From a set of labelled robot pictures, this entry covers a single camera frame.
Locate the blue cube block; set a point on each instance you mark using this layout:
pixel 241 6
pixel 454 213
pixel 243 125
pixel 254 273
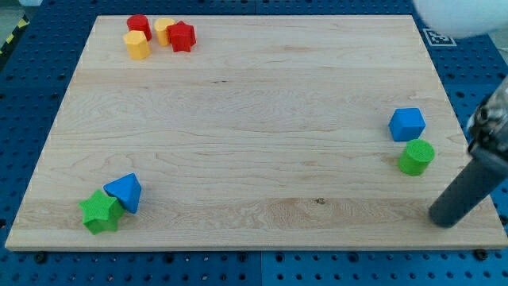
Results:
pixel 406 124

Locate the blue triangular prism block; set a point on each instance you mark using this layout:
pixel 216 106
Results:
pixel 127 190

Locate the yellow cylinder block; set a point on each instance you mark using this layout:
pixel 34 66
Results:
pixel 160 27

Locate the green star block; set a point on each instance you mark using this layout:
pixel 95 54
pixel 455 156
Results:
pixel 101 212

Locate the green cylinder block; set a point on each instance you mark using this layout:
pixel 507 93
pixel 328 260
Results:
pixel 416 157

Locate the yellow hexagon block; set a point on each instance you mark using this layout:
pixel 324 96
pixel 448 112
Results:
pixel 137 45

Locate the white fiducial marker tag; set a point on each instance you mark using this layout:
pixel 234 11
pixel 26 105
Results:
pixel 435 39

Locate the wooden board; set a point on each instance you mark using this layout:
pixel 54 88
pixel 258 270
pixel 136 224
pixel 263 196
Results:
pixel 272 133

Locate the red star block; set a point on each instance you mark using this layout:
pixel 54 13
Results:
pixel 181 36

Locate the red cylinder block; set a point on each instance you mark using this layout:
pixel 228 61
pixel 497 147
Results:
pixel 140 22

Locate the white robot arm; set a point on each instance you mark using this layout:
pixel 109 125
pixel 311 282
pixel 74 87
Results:
pixel 462 18

